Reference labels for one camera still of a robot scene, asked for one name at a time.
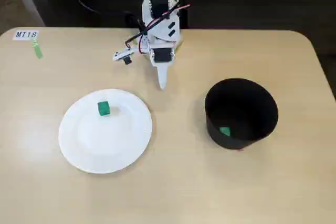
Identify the green tape strip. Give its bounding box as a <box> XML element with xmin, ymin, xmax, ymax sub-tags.
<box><xmin>30</xmin><ymin>38</ymin><xmax>44</xmax><ymax>60</ymax></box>

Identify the red and black arm cable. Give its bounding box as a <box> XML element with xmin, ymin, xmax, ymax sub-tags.
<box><xmin>125</xmin><ymin>4</ymin><xmax>191</xmax><ymax>52</ymax></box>

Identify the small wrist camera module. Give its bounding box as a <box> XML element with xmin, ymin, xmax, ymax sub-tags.
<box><xmin>112</xmin><ymin>49</ymin><xmax>135</xmax><ymax>65</ymax></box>

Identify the black round pot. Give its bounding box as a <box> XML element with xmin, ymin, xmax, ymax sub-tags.
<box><xmin>204</xmin><ymin>78</ymin><xmax>279</xmax><ymax>151</ymax></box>

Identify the white MT18 paper label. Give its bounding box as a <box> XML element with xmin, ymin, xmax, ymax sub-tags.
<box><xmin>13</xmin><ymin>28</ymin><xmax>39</xmax><ymax>41</ymax></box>

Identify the white round dish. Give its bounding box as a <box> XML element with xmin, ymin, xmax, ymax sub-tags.
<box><xmin>58</xmin><ymin>89</ymin><xmax>153</xmax><ymax>174</ymax></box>

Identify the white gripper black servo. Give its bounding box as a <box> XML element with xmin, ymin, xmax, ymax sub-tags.
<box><xmin>149</xmin><ymin>46</ymin><xmax>176</xmax><ymax>90</ymax></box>

